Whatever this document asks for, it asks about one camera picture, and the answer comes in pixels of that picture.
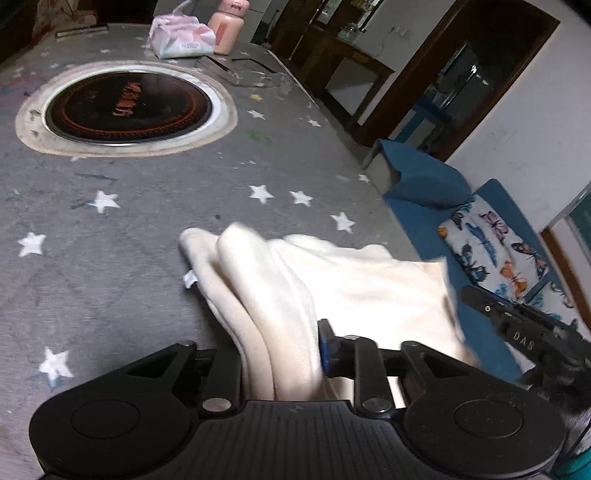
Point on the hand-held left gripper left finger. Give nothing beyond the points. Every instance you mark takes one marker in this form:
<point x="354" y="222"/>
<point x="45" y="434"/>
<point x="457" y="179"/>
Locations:
<point x="221" y="369"/>

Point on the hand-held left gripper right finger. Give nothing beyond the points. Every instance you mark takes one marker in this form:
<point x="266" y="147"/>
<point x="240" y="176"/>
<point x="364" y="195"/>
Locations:
<point x="325" y="350"/>

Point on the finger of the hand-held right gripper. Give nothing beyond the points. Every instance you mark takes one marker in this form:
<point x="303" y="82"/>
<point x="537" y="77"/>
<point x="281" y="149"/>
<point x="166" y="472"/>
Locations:
<point x="485" y="303"/>

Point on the cream garment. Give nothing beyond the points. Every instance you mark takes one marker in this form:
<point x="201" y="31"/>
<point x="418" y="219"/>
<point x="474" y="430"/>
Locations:
<point x="351" y="286"/>

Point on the butterfly print pillow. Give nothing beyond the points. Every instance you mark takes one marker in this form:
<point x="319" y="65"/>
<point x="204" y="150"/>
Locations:
<point x="498" y="249"/>

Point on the teal cloth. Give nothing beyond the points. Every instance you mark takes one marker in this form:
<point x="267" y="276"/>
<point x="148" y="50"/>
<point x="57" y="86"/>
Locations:
<point x="572" y="466"/>

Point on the blue sofa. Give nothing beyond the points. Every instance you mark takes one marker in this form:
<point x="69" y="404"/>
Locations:
<point x="425" y="184"/>

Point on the grey star tablecloth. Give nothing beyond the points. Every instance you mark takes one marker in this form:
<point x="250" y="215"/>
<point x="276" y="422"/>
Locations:
<point x="138" y="207"/>

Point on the round black induction cooker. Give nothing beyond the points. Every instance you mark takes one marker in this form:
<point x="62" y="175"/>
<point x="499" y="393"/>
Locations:
<point x="124" y="108"/>

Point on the wooden desk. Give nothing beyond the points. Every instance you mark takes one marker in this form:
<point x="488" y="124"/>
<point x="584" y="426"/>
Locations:
<point x="341" y="60"/>

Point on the pink white tissue pack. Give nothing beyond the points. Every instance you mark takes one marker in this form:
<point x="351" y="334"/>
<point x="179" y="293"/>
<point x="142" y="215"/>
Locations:
<point x="184" y="39"/>
<point x="182" y="5"/>

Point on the pink thermos bottle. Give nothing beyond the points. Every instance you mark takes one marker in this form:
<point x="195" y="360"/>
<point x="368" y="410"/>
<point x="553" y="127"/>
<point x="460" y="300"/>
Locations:
<point x="226" y="30"/>

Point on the black bar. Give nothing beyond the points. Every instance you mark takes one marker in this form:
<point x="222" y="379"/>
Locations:
<point x="81" y="31"/>

